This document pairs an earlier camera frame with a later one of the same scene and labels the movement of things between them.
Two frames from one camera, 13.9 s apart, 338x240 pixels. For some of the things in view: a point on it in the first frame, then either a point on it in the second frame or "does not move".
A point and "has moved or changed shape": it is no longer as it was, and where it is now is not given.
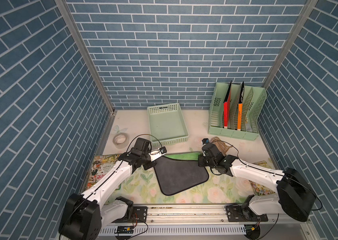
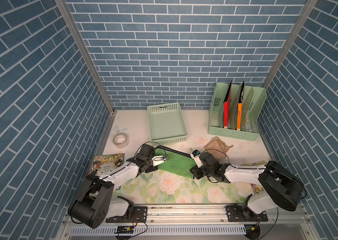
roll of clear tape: x=120 y=140 does not move
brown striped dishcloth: x=221 y=147 does not move
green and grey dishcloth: x=176 y=172 has moved or changed shape
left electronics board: x=125 y=229 does not move
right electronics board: x=252 y=231 does not move
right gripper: x=200 y=162 → x=196 y=173
